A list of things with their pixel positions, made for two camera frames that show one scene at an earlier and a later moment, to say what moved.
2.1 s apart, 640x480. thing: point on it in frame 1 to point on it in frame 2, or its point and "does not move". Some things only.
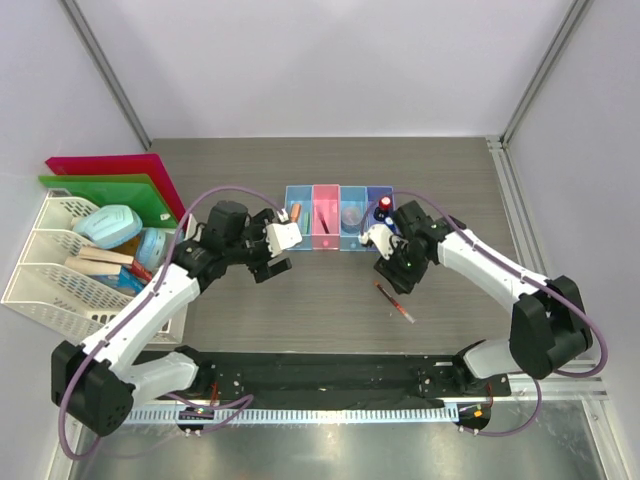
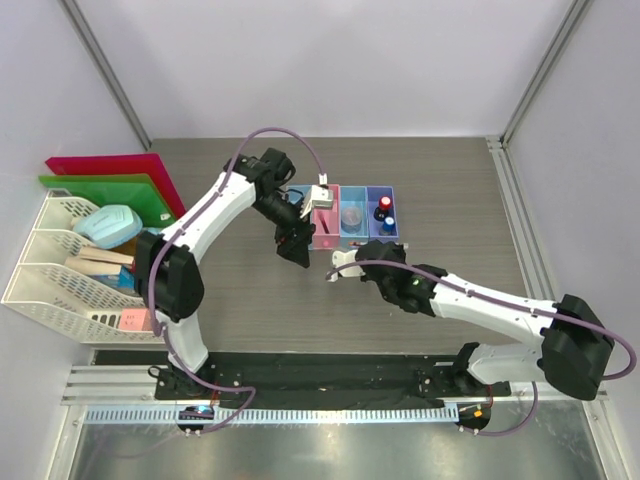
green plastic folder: x=136 y=191 does not move
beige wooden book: x=94 y=261 does not move
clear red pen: x=406 y=315 to x=355 y=244
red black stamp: x=385 y=205 does not move
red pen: x=323 y=223 does not move
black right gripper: x=402 y=282 to x=398 y=250
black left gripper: x=257 y=227 to x=294 y=240
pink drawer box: x=325 y=216 does not move
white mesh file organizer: x=46 y=292 does not move
